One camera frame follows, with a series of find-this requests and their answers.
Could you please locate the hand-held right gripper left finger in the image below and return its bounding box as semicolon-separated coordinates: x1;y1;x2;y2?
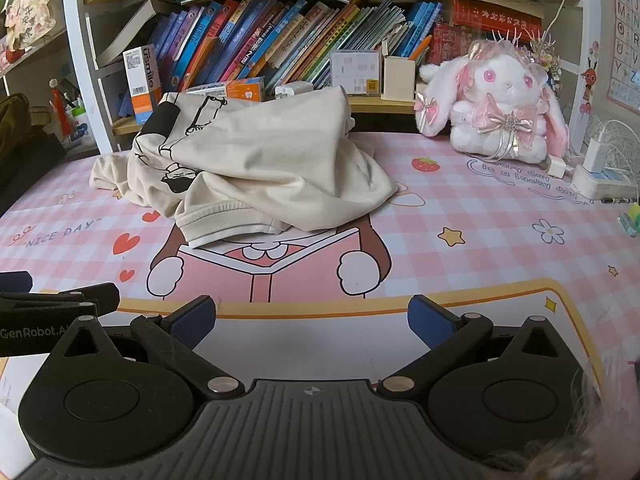
50;296;246;401

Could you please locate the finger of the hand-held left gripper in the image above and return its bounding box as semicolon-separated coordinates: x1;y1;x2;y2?
0;272;33;292
0;283;121;313

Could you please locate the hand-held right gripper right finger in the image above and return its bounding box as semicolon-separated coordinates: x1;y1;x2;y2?
376;296;581;401

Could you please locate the beige t-shirt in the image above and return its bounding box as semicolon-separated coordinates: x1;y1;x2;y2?
90;86;398;250

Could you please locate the olive green cloth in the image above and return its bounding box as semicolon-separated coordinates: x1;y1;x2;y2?
0;92;66;171

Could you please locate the white green tub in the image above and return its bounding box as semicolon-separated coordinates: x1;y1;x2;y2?
70;105;93;142

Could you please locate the grey fluffy cloth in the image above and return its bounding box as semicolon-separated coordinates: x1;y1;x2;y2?
480;350;640;480

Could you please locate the white pink bunny plush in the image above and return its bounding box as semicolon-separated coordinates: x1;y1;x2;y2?
414;40;571;165

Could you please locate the white power strip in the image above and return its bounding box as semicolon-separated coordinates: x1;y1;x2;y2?
570;162;640;200

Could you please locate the tall orange white box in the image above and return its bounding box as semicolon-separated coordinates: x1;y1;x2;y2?
123;44;162;126

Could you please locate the side wooden shelf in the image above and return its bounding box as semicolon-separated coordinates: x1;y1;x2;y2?
0;35;68;78

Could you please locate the green yellow toy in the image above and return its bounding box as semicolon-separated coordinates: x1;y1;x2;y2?
619;202;640;237

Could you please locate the flat orange white box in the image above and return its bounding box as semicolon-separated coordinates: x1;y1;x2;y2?
181;76;266;106

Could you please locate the wooden white bookshelf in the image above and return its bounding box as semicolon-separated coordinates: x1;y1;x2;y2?
60;0;601;156

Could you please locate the white plugged charger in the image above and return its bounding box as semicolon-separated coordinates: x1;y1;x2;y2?
585;138;608;173

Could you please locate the cream pen holder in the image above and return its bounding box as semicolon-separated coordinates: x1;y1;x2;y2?
382;55;417;101

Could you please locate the white charger adapter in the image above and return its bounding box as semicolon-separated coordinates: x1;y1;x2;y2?
274;81;313;103

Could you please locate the white label card box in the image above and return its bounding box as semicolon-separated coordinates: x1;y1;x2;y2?
330;50;382;97

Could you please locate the cartoon sticker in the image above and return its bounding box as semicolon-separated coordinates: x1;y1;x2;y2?
577;40;602;116

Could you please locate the row of colourful books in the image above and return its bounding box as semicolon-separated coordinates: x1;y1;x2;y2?
95;0;546;96

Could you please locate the white charging cable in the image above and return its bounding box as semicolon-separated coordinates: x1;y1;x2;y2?
597;119;640;177

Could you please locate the alphabet wall poster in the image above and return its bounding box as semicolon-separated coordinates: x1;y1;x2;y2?
607;0;640;111

